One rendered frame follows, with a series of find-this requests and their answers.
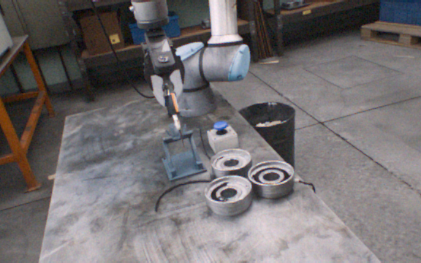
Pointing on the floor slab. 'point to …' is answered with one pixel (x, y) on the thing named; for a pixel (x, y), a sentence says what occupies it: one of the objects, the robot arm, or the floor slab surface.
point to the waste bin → (272, 110)
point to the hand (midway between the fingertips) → (170, 101)
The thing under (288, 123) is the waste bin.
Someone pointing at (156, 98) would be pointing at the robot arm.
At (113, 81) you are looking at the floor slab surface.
